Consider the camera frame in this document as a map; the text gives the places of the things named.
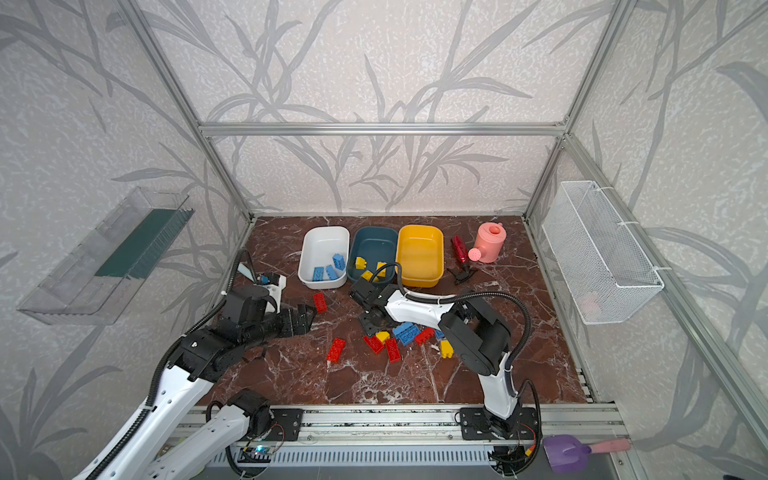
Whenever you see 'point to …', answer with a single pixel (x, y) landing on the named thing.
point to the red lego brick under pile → (374, 343)
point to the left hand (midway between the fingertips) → (306, 303)
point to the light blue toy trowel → (245, 270)
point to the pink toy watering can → (489, 240)
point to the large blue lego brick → (406, 332)
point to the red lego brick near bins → (319, 299)
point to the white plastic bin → (317, 247)
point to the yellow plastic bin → (420, 254)
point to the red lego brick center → (424, 335)
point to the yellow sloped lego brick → (383, 335)
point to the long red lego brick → (336, 350)
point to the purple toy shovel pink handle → (568, 455)
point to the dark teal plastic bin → (371, 247)
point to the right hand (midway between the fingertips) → (374, 313)
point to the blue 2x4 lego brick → (318, 274)
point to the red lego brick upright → (393, 350)
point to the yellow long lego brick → (367, 275)
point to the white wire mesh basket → (608, 274)
